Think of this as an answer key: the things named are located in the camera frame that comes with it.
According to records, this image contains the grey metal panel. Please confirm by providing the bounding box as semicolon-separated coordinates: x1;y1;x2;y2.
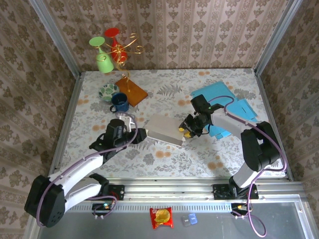
23;201;319;239

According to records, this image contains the green wine glass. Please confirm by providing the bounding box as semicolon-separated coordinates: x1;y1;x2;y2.
89;36;115;74

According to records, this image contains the aluminium mounting rail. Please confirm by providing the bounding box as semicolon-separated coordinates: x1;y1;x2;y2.
34;178;306;202

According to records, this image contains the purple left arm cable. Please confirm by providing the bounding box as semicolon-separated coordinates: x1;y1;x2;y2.
36;112;138;228

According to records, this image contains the blue paper box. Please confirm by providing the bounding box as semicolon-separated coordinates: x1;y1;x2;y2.
190;81;259;139

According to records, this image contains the red wine glass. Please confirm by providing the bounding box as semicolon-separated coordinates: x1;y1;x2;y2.
104;28;128;63

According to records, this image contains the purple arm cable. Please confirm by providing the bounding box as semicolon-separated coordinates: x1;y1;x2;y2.
36;112;138;228
207;94;288;237

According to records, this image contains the white paper box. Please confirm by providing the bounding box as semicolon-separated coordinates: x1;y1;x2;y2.
143;114;185;147

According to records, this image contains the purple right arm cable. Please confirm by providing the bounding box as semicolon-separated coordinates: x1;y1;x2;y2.
207;94;288;237

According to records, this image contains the dark blue enamel mug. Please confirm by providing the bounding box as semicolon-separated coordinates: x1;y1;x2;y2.
109;93;130;114

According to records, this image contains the red snack packet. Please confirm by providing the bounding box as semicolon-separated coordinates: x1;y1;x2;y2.
149;207;174;230

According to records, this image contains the gold wire glass rack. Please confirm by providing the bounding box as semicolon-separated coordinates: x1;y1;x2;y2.
99;32;145;93

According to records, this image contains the green patterned bowl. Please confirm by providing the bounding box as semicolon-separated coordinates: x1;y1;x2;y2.
98;84;120;102

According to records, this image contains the aluminium table side rail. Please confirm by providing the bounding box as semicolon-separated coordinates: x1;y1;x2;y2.
254;71;294;181
46;73;83;184

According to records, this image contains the aluminium frame post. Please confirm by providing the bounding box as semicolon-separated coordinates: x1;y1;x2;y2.
27;0;82;78
254;0;306;75

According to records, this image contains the brown wooden board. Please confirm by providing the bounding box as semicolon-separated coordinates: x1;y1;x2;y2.
115;77;149;108

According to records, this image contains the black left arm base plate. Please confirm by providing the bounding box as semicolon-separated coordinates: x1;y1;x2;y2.
99;184;125;201

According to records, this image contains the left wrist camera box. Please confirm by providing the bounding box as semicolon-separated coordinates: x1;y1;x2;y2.
119;113;137;132

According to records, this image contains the black connector box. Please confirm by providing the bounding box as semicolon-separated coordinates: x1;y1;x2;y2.
231;203;252;215
92;203;113;216

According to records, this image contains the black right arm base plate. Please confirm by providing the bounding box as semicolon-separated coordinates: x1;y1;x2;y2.
213;183;259;200

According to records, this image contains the floral tablecloth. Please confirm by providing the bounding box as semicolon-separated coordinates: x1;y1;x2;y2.
58;68;287;179

